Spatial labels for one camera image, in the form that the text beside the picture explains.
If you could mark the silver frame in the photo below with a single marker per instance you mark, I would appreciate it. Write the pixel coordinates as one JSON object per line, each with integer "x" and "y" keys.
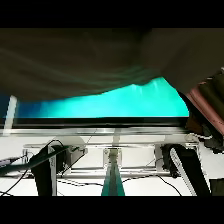
{"x": 112, "y": 156}

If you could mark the grey-brown garment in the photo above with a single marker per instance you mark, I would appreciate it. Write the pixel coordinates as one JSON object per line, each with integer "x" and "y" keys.
{"x": 76, "y": 60}

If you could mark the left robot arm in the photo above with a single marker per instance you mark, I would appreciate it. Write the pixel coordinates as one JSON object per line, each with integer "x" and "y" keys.
{"x": 42, "y": 173}

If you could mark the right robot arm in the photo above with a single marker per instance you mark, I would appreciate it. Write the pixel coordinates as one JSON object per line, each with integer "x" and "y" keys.
{"x": 191, "y": 170}

